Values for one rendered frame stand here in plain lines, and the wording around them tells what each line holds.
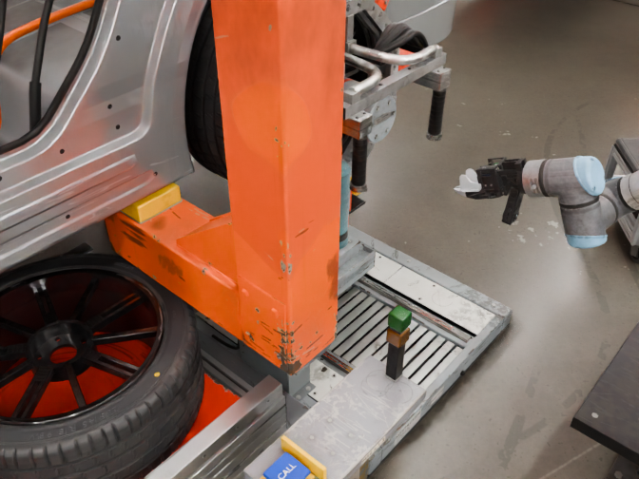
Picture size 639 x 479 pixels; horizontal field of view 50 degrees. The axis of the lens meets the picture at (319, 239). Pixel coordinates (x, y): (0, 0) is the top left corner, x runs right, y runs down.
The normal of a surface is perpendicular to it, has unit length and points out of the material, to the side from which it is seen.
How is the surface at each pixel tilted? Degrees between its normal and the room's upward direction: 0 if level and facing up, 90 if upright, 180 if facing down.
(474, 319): 0
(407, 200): 0
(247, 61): 90
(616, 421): 0
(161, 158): 90
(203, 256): 90
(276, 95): 90
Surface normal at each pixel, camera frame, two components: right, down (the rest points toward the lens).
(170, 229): 0.00, -0.79
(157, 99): 0.75, 0.41
